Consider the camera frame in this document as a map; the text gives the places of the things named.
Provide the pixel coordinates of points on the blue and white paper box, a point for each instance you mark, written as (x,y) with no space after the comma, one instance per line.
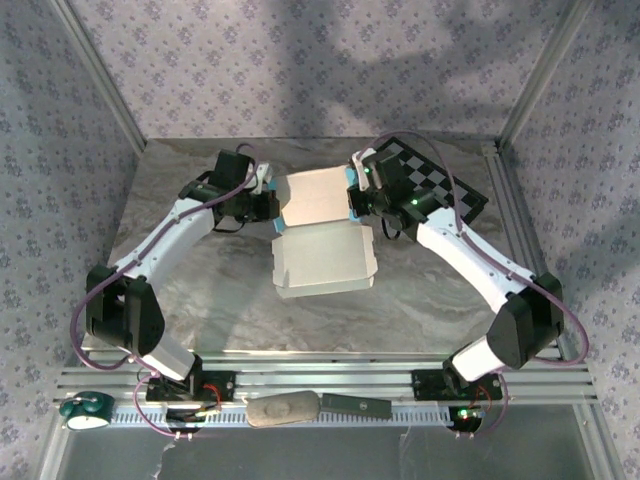
(320,255)

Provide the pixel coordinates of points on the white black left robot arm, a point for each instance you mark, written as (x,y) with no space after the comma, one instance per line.
(165,235)

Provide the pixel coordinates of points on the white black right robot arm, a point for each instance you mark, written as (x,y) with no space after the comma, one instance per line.
(470,250)

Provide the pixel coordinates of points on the black white checkerboard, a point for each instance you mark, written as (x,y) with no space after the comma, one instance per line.
(450,187)

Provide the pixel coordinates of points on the aluminium side rails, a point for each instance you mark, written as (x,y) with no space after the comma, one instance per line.
(505,175)

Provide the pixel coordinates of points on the aluminium front rails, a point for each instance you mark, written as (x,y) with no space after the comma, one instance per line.
(325,375)

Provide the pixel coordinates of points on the black flat bar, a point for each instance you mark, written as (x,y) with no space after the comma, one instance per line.
(355,406)

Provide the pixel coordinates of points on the green white tape dispenser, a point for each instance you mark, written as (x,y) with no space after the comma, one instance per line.
(85,412)

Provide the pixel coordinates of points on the aluminium frame post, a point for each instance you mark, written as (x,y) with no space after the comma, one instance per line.
(545,65)
(100,75)

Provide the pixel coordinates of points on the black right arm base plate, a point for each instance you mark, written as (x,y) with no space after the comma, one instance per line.
(425,385)

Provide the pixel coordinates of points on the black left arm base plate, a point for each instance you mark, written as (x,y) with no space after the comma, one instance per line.
(225,387)

